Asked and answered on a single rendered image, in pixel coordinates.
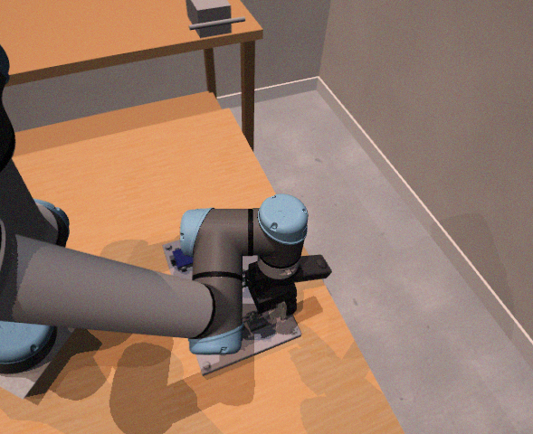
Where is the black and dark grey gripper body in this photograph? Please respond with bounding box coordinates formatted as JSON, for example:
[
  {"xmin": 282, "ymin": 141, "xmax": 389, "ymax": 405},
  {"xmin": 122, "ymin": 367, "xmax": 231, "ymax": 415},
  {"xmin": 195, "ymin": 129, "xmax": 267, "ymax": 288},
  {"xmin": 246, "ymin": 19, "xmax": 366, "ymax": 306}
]
[{"xmin": 245, "ymin": 261, "xmax": 297, "ymax": 315}]

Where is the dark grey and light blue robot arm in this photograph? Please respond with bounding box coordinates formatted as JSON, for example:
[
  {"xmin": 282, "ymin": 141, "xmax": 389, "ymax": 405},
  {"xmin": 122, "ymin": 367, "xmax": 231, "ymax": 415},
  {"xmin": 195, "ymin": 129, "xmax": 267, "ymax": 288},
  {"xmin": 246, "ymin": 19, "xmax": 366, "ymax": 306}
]
[{"xmin": 0, "ymin": 44, "xmax": 332, "ymax": 374}]

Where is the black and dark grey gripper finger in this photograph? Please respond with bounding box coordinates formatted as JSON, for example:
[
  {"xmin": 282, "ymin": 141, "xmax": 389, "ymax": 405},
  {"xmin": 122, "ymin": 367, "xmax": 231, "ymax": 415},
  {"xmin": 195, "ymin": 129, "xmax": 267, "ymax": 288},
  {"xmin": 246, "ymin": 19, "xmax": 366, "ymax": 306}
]
[{"xmin": 264, "ymin": 296, "xmax": 297, "ymax": 320}]

